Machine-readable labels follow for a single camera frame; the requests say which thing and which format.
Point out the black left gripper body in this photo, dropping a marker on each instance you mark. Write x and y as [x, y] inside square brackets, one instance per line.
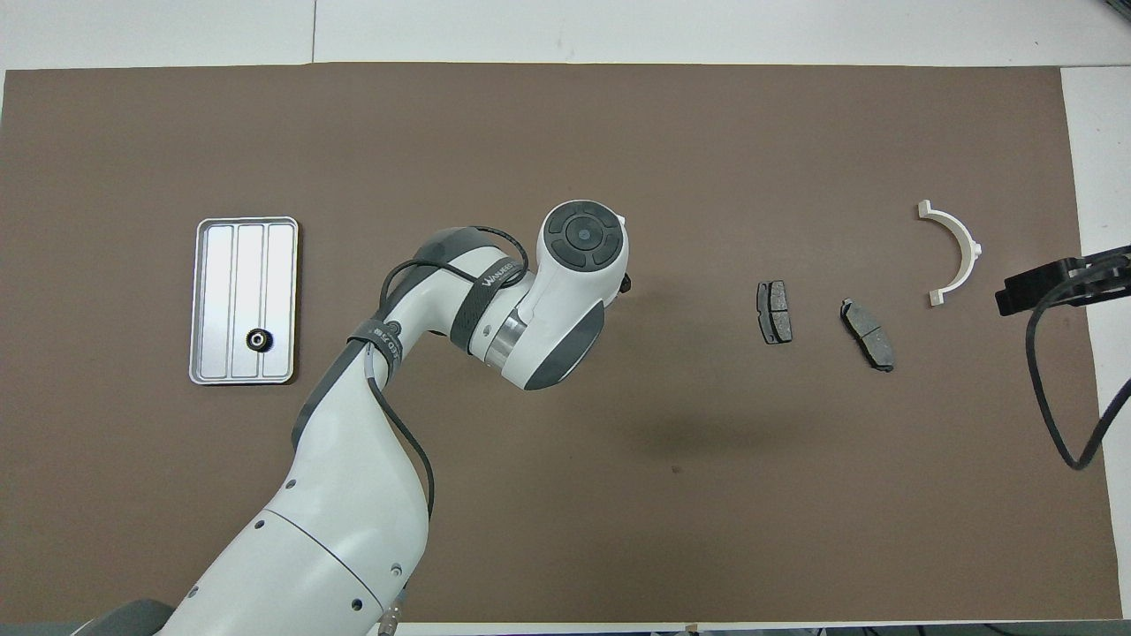
[625, 286]

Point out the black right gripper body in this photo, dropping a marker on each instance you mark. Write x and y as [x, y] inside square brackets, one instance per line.
[1104, 278]

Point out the large black bearing gear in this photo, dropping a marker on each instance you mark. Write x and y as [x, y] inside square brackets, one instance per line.
[258, 340]

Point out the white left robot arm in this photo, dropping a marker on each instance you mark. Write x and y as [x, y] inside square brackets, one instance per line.
[353, 495]

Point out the silver metal tray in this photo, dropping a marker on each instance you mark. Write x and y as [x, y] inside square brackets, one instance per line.
[221, 300]

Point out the dark rectangular brake pad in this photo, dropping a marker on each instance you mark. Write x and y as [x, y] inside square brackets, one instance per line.
[775, 311]

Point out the grey oblong brake pad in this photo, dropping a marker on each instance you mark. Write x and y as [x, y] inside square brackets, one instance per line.
[867, 334]

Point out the brown table mat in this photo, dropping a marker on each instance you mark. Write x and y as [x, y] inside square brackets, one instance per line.
[530, 132]

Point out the white curved plastic bracket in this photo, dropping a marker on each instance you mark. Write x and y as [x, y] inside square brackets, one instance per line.
[967, 243]

